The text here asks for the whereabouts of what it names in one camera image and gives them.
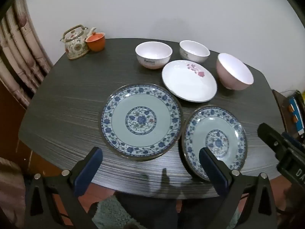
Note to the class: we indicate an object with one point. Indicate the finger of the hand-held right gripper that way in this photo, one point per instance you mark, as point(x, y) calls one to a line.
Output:
point(268, 134)
point(293, 140)

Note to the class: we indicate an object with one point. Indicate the wooden cabinet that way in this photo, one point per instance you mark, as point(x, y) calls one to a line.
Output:
point(9, 124)

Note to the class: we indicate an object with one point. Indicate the blue box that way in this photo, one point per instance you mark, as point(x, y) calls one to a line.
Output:
point(296, 114)

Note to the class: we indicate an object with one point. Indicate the orange lidded cup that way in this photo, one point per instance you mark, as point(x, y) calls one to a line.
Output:
point(95, 41)

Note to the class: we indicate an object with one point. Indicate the beige patterned curtain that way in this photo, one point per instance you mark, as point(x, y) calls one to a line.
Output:
point(21, 52)

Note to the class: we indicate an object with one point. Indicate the floral ceramic teapot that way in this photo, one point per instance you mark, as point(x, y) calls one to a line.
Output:
point(75, 46)

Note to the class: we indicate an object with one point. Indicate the wooden shelf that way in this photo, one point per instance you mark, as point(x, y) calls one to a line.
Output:
point(280, 105)

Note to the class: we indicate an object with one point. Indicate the white plate with pink roses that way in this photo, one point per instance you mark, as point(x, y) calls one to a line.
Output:
point(185, 83)

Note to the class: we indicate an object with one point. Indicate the small blue floral plate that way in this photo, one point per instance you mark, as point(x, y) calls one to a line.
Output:
point(221, 128)

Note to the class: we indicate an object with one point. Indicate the white bowl with pink band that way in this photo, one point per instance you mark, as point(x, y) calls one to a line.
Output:
point(152, 52)

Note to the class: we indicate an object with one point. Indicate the person's legs in dark pants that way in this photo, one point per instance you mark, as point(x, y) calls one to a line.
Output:
point(152, 211)

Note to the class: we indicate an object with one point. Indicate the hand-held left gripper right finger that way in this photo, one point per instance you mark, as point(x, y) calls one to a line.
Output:
point(212, 169)

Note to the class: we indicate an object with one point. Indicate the large blue floral plate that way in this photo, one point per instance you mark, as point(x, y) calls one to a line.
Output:
point(140, 121)

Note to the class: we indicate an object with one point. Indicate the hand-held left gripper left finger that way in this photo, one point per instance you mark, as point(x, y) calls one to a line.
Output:
point(88, 169)

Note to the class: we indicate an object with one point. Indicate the grey pink cloth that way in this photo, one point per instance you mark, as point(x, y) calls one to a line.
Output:
point(10, 190)

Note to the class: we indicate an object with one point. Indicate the white bowl with blue band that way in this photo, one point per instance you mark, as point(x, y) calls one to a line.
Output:
point(194, 50)

